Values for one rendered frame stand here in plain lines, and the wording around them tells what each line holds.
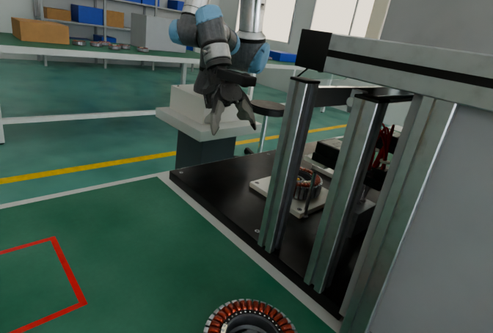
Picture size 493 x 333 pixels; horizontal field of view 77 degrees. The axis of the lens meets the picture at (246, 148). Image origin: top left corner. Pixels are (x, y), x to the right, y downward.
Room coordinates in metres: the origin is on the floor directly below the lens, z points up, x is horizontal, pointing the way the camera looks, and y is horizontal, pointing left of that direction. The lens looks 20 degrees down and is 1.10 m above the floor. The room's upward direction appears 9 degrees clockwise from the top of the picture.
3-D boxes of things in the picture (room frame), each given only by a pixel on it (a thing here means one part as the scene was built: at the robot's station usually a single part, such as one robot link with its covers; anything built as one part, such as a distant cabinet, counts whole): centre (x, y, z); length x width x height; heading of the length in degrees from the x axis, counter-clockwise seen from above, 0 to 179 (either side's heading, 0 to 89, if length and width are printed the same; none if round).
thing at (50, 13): (5.74, 3.66, 0.87); 0.40 x 0.36 x 0.17; 46
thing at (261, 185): (0.65, -0.13, 0.78); 0.15 x 0.15 x 0.01; 46
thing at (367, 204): (0.55, -0.23, 0.80); 0.07 x 0.05 x 0.06; 136
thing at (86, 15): (6.09, 3.30, 0.92); 0.42 x 0.42 x 0.29; 46
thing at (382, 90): (0.67, -0.28, 1.03); 0.62 x 0.01 x 0.03; 136
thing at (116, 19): (6.40, 3.01, 0.92); 0.40 x 0.36 x 0.28; 46
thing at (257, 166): (0.72, -0.22, 0.76); 0.64 x 0.47 x 0.02; 136
